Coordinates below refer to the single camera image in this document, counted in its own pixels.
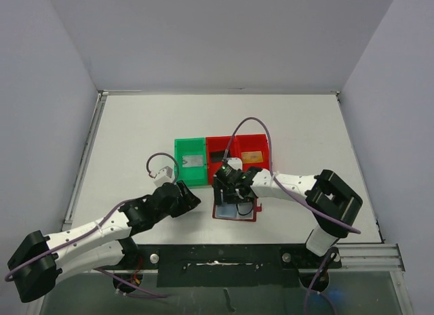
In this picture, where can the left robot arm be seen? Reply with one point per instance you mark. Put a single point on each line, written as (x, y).
(41, 261)

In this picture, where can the red bin with black card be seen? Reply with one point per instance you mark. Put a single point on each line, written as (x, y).
(215, 148)

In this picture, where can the aluminium front rail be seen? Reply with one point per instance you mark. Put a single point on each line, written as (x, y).
(370, 258)

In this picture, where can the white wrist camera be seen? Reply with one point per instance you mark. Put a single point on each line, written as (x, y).
(162, 176)
(235, 163)

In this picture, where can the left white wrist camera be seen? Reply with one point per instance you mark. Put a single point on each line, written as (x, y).
(162, 176)

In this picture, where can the green plastic bin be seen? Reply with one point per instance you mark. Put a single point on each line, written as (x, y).
(190, 154)

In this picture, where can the silver credit card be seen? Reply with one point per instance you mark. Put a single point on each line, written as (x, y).
(195, 160)

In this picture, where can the black credit card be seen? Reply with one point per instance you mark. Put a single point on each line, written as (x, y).
(216, 156)

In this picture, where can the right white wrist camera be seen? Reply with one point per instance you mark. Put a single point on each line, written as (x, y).
(235, 163)

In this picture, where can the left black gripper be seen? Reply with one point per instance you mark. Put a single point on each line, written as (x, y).
(187, 202)

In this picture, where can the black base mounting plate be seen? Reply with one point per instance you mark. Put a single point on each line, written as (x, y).
(223, 265)

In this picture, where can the gold credit card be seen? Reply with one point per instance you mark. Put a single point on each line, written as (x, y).
(251, 157)

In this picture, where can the red leather card holder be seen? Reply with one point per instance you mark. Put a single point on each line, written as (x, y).
(240, 212)

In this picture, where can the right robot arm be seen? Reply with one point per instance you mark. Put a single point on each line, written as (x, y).
(334, 204)

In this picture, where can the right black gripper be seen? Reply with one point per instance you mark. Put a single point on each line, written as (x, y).
(225, 194)

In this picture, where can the red bin with gold card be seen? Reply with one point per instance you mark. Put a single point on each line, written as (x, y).
(253, 150)

